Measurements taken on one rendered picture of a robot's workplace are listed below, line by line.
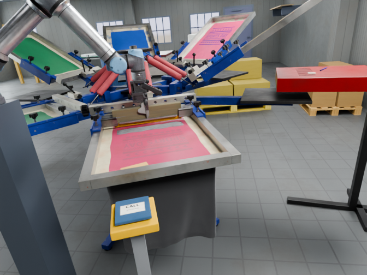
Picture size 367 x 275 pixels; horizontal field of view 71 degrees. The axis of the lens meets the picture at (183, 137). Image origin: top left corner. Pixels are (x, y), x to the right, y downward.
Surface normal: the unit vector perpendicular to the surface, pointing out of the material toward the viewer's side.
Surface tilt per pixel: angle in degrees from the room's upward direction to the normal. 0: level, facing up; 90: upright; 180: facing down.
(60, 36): 90
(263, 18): 90
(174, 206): 92
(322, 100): 90
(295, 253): 0
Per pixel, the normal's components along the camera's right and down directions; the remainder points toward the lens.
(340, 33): -0.12, 0.39
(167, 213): 0.16, 0.41
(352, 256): -0.07, -0.92
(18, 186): 0.99, -0.02
